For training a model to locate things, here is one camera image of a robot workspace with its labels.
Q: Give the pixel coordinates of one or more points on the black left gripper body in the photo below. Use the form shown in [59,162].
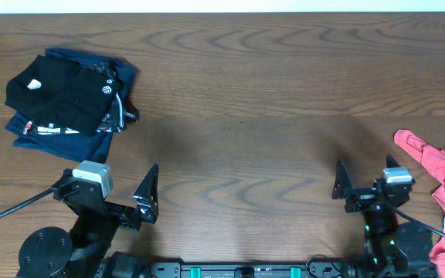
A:
[127,218]

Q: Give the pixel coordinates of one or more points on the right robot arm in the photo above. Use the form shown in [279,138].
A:
[391,249]

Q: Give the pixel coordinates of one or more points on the folded navy printed t-shirt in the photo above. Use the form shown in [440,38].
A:
[66,143]

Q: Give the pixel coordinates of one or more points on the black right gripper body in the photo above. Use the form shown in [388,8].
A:
[361,198]

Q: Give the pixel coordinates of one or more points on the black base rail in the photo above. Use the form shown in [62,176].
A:
[253,270]

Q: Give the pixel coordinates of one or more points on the black t-shirt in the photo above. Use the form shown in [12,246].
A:
[63,93]

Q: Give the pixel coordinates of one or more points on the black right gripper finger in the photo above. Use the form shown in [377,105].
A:
[343,187]
[391,162]

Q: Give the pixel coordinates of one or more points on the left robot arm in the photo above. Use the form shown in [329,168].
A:
[81,252]

